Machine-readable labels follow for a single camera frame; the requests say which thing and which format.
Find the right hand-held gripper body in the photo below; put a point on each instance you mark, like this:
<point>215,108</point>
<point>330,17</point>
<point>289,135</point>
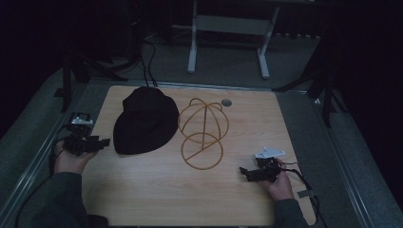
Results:
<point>269,167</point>

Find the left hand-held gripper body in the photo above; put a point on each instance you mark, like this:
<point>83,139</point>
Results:
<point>79,139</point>

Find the black bucket hat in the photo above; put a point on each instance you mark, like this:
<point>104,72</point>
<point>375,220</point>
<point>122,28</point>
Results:
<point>145,122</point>

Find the person's right hand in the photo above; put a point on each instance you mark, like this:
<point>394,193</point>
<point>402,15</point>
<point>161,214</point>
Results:
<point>280,186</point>

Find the person's left hand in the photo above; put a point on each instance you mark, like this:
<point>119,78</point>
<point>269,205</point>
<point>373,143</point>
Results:
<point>68,161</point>

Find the grey tape strip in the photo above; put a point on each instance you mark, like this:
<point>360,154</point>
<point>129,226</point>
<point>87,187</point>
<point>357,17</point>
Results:
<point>306,193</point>

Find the black tripod stand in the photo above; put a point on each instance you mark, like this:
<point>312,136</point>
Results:
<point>67,82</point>
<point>326,95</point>

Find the grey round table grommet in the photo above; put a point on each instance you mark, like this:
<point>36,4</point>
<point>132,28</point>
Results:
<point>226,102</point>

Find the white metal stand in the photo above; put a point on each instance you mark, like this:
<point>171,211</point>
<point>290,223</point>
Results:
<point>233,25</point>

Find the aluminium frame rail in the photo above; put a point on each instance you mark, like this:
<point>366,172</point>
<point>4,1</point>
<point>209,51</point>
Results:
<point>206,86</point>
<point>345,164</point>
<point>34,164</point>

